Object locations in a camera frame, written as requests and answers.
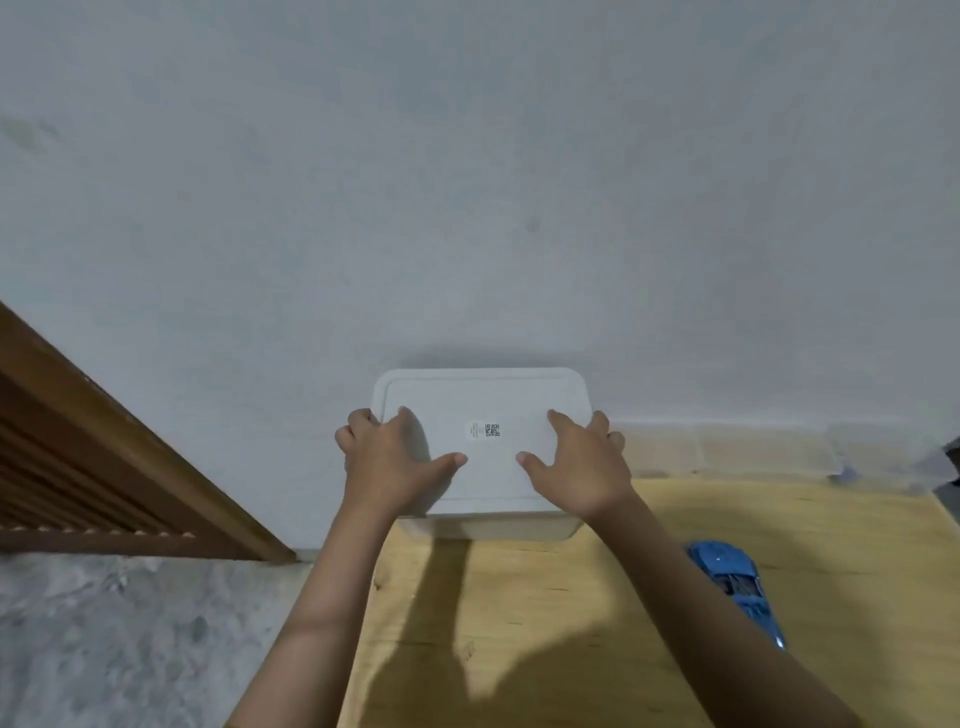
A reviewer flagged person's right hand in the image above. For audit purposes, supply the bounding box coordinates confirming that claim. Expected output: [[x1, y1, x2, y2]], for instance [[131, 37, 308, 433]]
[[515, 408, 636, 524]]

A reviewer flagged person's left hand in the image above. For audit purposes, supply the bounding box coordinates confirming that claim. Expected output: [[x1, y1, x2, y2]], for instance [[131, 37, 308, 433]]
[[334, 405, 469, 520]]

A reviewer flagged white plastic box lid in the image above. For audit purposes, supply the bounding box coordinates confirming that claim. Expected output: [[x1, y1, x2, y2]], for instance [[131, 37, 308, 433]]
[[372, 366, 594, 520]]

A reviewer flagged person's right forearm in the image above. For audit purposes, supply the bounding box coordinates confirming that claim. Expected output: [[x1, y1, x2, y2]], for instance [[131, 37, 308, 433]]
[[581, 483, 864, 728]]

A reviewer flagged person's left forearm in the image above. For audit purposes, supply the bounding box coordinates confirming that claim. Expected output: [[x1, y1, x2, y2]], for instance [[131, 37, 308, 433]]
[[225, 498, 410, 728]]

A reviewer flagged blue toy car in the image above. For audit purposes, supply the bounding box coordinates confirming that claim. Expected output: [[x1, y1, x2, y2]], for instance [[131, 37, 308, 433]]
[[685, 539, 788, 651]]

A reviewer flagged brown wooden slatted door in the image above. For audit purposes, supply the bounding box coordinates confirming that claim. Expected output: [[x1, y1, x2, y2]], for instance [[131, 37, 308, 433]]
[[0, 300, 298, 566]]

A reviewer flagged dark object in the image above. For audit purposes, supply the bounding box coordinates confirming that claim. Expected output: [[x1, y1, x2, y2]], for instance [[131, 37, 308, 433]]
[[932, 436, 960, 528]]

